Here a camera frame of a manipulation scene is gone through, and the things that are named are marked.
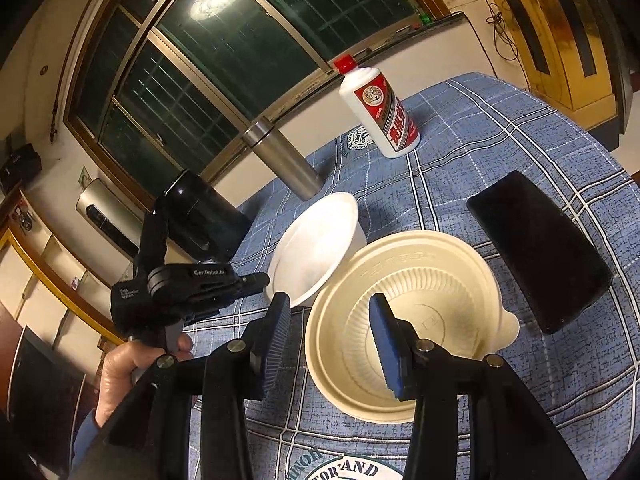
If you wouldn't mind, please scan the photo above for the golden door frame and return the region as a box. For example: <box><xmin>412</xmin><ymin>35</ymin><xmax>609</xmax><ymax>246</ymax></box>
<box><xmin>465</xmin><ymin>0</ymin><xmax>636</xmax><ymax>146</ymax></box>

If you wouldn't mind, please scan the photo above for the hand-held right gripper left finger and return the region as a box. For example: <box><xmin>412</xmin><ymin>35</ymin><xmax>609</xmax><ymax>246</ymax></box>
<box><xmin>95</xmin><ymin>292</ymin><xmax>292</xmax><ymax>480</ymax></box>

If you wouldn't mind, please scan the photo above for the silver standing air conditioner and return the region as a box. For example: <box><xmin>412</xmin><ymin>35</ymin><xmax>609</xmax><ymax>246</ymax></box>
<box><xmin>75</xmin><ymin>177</ymin><xmax>146</xmax><ymax>261</ymax></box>

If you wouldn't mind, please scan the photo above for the wall cable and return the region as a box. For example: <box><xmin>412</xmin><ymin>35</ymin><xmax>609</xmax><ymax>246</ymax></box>
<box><xmin>465</xmin><ymin>0</ymin><xmax>531</xmax><ymax>91</ymax></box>

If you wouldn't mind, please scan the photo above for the person's left hand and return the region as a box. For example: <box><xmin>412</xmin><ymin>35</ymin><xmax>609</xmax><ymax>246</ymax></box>
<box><xmin>95</xmin><ymin>332</ymin><xmax>194</xmax><ymax>428</ymax></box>

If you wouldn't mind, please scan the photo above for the white plastic bowl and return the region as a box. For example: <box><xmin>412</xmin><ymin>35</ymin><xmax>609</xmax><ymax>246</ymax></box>
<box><xmin>265</xmin><ymin>191</ymin><xmax>363</xmax><ymax>308</ymax></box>

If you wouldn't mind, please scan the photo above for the blue plaid tablecloth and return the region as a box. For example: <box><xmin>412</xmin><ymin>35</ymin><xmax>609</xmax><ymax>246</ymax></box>
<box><xmin>180</xmin><ymin>72</ymin><xmax>640</xmax><ymax>480</ymax></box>

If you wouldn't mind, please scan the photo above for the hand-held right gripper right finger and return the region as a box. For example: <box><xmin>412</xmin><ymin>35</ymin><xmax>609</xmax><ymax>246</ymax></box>
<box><xmin>368</xmin><ymin>293</ymin><xmax>586</xmax><ymax>480</ymax></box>

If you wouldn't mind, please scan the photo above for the black thermos jug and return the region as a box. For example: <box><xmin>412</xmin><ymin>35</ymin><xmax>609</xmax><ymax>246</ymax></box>
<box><xmin>164</xmin><ymin>170</ymin><xmax>253</xmax><ymax>263</ymax></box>

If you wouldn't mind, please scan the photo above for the cream plastic bowl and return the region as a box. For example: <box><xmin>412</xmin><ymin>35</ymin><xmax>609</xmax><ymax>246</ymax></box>
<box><xmin>304</xmin><ymin>230</ymin><xmax>521</xmax><ymax>423</ymax></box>

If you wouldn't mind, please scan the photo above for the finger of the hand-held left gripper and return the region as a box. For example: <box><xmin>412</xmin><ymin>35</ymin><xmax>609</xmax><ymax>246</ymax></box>
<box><xmin>230</xmin><ymin>271</ymin><xmax>271</xmax><ymax>303</ymax></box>

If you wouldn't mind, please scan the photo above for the barred window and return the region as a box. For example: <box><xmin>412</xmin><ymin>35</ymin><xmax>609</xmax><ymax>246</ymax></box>
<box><xmin>60</xmin><ymin>0</ymin><xmax>451</xmax><ymax>201</ymax></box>

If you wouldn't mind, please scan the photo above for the black phone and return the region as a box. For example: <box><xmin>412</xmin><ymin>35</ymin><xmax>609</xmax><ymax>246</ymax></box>
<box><xmin>466</xmin><ymin>170</ymin><xmax>615</xmax><ymax>336</ymax></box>

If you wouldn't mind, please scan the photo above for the white bottle red cap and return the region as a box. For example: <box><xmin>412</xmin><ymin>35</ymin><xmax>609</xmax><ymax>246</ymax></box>
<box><xmin>333</xmin><ymin>54</ymin><xmax>421</xmax><ymax>159</ymax></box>

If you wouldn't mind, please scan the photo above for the steel flask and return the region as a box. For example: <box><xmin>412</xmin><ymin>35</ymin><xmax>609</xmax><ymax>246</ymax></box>
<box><xmin>242</xmin><ymin>116</ymin><xmax>326</xmax><ymax>201</ymax></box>

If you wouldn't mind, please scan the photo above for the person's left forearm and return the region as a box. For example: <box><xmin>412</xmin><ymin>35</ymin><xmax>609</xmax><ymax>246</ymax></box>
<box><xmin>70</xmin><ymin>407</ymin><xmax>108</xmax><ymax>480</ymax></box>

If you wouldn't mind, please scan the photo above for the wooden cabinet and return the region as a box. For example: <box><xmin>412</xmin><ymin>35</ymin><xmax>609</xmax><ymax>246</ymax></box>
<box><xmin>0</xmin><ymin>180</ymin><xmax>126</xmax><ymax>356</ymax></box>

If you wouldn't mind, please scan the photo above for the dark flat screen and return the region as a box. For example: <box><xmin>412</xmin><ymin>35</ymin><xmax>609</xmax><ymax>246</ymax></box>
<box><xmin>7</xmin><ymin>325</ymin><xmax>88</xmax><ymax>466</ymax></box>

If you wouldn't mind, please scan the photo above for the black wall device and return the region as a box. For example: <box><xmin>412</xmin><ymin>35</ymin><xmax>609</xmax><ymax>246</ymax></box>
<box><xmin>0</xmin><ymin>143</ymin><xmax>43</xmax><ymax>193</ymax></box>

